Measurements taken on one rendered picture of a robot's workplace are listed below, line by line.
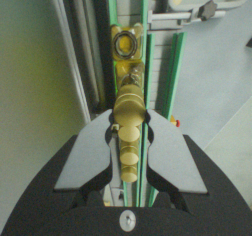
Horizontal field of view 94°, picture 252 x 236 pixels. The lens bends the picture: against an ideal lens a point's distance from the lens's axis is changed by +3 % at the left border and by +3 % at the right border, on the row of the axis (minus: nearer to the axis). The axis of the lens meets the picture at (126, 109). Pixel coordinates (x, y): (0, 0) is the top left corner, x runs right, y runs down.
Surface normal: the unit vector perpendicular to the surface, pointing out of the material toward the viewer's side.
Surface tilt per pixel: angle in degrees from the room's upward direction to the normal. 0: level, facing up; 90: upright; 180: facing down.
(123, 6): 0
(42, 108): 91
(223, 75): 0
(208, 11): 0
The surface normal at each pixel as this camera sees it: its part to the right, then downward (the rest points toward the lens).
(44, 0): 1.00, 0.00
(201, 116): -0.04, 0.51
